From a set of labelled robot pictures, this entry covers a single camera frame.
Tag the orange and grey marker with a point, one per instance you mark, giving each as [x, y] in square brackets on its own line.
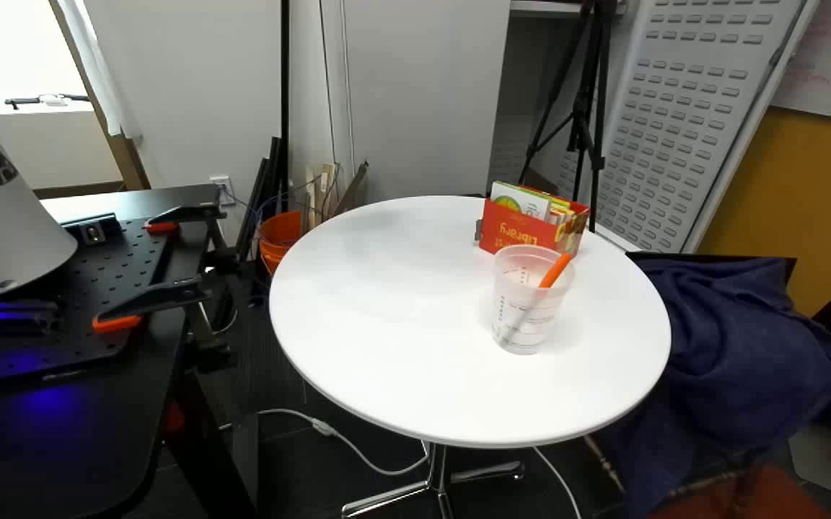
[556, 269]

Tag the black perforated breadboard table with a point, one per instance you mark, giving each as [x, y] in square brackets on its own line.
[100, 276]

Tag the chrome table base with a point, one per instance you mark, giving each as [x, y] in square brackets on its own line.
[441, 478]

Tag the orange bucket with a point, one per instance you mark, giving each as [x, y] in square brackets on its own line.
[279, 239]

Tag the black camera tripod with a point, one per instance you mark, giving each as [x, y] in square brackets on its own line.
[587, 105]

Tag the white louvered panel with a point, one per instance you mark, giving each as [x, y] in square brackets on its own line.
[686, 125]

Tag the bundle of wooden sticks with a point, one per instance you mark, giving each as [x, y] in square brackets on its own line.
[325, 190]

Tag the black vertical pole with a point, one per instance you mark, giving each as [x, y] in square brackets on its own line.
[285, 96]

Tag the dark blue cloth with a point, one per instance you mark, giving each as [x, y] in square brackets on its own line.
[735, 356]

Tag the white wall outlet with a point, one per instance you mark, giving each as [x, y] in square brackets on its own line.
[222, 188]

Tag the clear plastic measuring cup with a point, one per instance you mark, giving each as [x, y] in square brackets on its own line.
[532, 317]

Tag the bright window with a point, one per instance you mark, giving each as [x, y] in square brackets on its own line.
[14, 46]

